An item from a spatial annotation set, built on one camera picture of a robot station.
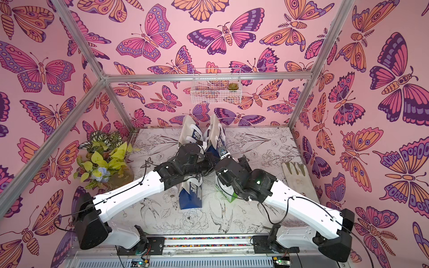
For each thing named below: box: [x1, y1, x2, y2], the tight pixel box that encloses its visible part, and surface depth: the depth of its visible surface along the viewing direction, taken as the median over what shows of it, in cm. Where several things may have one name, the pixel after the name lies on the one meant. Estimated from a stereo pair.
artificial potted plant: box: [73, 130, 141, 191], surface depth 79 cm
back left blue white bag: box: [178, 115, 207, 148], surface depth 91 cm
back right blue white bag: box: [203, 114, 227, 150], surface depth 91 cm
